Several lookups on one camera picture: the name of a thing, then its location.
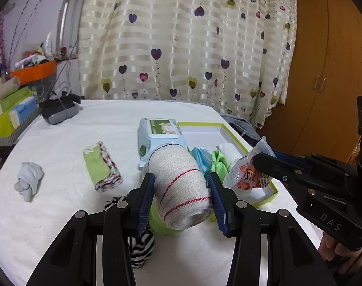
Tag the orange tray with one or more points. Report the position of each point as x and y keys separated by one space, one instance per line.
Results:
x=35 y=71

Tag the person's right hand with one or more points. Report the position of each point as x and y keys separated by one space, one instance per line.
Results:
x=329 y=247

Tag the blue white tissue packet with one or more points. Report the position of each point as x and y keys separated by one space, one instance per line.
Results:
x=21 y=113

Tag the pile of assorted packets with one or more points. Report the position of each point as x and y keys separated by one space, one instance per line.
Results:
x=35 y=56

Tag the clear snack packet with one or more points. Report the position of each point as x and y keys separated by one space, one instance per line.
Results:
x=246 y=169

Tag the beige patterned packet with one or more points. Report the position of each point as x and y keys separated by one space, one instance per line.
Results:
x=3 y=91

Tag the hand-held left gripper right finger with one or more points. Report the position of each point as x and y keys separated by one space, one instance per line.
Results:
x=216 y=205

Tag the grey striped storage box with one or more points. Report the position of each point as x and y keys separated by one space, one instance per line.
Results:
x=20 y=134

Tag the wooden wardrobe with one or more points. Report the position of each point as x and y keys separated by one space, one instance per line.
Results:
x=326 y=65

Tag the white red-striped bandage roll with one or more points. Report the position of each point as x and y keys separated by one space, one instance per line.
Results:
x=181 y=178

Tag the green flat carton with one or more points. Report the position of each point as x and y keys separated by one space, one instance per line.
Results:
x=11 y=98

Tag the pink decorative branches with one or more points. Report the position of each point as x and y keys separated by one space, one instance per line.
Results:
x=2 y=26

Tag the heart print curtain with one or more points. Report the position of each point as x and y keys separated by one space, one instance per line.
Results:
x=184 y=35

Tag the denim garment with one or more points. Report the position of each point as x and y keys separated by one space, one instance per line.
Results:
x=240 y=126

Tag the green rabbit towel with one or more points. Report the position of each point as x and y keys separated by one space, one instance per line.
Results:
x=102 y=166

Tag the green shallow box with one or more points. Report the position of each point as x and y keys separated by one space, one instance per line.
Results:
x=198 y=137

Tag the wet wipes pack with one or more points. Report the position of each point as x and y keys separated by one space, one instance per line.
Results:
x=160 y=134

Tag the light green cloth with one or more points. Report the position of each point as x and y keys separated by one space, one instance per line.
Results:
x=219 y=162

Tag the blue face mask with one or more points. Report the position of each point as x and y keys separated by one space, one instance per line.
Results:
x=200 y=158

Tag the black grey headset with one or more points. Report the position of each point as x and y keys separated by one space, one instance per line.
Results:
x=60 y=108

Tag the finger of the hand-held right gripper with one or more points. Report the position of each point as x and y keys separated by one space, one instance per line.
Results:
x=288 y=158
x=270 y=166

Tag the window frame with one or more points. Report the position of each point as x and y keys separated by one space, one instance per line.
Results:
x=70 y=20

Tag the grey white sock bundle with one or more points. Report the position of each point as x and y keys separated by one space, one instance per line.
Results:
x=29 y=177

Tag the green jar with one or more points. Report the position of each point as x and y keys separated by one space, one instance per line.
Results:
x=163 y=226

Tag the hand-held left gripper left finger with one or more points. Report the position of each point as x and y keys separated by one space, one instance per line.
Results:
x=145 y=205

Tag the black white striped cloth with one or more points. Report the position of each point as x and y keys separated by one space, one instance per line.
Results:
x=140 y=245

